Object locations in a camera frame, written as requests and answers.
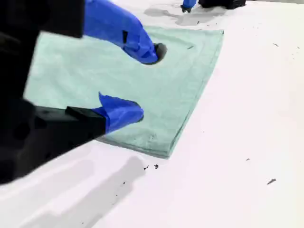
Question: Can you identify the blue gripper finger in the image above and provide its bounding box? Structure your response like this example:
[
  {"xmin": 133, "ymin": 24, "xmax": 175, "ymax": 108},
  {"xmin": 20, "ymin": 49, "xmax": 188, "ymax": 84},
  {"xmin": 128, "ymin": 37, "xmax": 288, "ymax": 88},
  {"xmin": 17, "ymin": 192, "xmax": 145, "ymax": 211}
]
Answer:
[
  {"xmin": 180, "ymin": 0, "xmax": 197, "ymax": 14},
  {"xmin": 83, "ymin": 0, "xmax": 168, "ymax": 65},
  {"xmin": 65, "ymin": 92, "xmax": 145, "ymax": 154}
]

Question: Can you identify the pale green T-shirt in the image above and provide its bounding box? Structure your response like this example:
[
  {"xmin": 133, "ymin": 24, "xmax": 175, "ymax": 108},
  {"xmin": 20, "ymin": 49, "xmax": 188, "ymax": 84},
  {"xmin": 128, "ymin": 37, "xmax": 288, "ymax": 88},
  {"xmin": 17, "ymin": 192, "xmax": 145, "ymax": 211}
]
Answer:
[{"xmin": 23, "ymin": 25, "xmax": 225, "ymax": 160}]

